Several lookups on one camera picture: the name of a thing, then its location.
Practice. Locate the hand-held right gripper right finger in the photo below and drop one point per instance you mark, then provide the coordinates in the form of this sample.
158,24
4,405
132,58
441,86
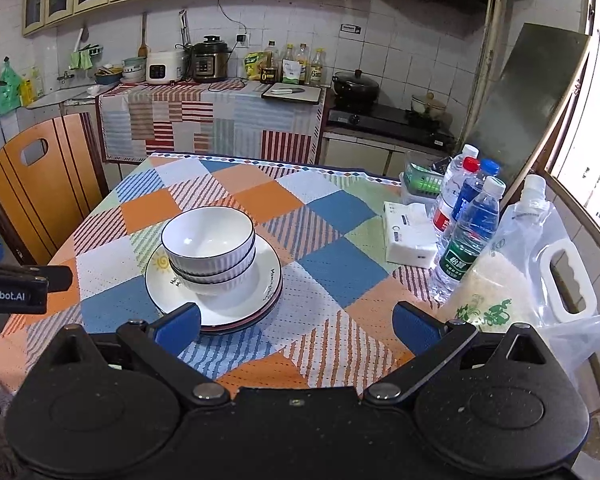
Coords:
415,327

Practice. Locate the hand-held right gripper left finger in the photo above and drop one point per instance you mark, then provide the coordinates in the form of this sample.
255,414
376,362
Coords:
180,327

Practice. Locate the blue plate with egg print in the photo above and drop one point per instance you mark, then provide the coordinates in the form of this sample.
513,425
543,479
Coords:
230,331

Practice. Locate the white plate with sun print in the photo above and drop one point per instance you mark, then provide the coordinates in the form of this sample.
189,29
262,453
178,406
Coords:
230,305

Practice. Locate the white bowl with dark rim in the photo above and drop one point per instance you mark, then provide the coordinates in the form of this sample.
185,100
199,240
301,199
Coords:
205,235
235,270
230,286

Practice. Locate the white plate with bunny print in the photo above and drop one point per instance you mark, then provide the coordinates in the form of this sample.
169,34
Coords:
266,312

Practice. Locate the stack of bowls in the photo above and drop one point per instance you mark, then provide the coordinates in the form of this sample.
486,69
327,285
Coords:
134,71

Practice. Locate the wooden chair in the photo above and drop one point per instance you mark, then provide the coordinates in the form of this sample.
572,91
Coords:
30,185

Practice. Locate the white tissue pack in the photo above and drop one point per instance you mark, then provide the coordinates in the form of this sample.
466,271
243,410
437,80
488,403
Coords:
410,240

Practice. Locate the green label water bottle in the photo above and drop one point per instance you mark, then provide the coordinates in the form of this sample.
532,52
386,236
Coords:
465,245

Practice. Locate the clear bag of rice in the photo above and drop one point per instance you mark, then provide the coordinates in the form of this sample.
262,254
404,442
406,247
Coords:
505,280

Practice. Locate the red label water bottle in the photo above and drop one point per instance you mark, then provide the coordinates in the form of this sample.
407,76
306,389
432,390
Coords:
442,220

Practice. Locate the patchwork tablecloth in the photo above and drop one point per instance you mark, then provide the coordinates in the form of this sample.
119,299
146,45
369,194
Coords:
330,240

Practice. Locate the clear plastic container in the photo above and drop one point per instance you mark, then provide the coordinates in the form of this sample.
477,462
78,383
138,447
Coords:
410,199

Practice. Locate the blue label water bottle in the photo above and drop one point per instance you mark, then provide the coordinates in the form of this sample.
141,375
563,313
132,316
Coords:
467,195

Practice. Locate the white label water bottle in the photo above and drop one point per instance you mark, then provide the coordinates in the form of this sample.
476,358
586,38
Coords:
452,180

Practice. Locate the green plastic bag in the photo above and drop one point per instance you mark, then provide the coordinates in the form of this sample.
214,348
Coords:
9,87

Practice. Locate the small black packet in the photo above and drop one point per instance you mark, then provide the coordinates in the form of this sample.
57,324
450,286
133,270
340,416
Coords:
441,165

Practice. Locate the yellow detergent bottle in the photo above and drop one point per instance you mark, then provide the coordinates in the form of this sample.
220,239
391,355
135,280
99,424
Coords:
30,87

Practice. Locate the clear plastic bag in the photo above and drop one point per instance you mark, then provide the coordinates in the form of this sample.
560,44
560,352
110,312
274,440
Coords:
590,340

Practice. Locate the cream base cabinet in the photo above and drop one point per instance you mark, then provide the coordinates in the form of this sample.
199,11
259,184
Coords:
360,155

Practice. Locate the metal faucet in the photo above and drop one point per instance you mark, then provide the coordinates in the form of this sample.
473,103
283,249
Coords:
66,77

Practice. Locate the black gas stove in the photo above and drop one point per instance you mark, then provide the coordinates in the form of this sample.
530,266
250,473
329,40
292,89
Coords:
390,122

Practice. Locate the striped counter cloth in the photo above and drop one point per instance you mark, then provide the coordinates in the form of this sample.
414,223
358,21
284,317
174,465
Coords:
205,120

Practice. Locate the blue basin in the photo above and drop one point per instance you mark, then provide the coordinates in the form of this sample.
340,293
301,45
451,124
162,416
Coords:
107,77

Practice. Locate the green hanging cloth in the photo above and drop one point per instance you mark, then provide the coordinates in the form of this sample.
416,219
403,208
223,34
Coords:
80,60

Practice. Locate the small pot with lid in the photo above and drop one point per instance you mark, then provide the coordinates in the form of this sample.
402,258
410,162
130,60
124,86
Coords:
427,107

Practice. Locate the white rice cooker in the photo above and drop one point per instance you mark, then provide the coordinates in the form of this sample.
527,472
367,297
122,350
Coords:
162,70

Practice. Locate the black wok with lid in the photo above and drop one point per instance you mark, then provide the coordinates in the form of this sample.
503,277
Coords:
355,90

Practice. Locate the grey metal sheet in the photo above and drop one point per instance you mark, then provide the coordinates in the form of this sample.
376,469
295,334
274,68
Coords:
525,105

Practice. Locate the wooden spatula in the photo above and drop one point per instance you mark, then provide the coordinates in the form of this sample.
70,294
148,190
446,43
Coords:
143,45

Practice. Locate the cutting board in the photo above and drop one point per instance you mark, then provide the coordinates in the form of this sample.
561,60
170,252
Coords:
295,97

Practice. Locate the kitchen knife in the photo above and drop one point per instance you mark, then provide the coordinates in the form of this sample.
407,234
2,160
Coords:
287,91

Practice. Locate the dark pressure cooker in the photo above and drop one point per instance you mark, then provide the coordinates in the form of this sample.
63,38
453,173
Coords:
210,62

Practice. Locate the yellow seasoning packet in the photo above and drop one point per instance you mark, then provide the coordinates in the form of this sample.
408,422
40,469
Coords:
253,66

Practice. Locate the yellow label oil bottle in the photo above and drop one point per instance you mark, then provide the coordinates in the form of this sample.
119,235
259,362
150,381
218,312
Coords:
318,72

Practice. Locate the window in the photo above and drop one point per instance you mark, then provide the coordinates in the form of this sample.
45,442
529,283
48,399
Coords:
595,110

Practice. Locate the slim oil bottle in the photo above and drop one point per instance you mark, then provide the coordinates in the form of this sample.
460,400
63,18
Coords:
304,67

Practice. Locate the wall power socket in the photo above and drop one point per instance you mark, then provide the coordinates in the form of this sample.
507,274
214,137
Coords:
243,38

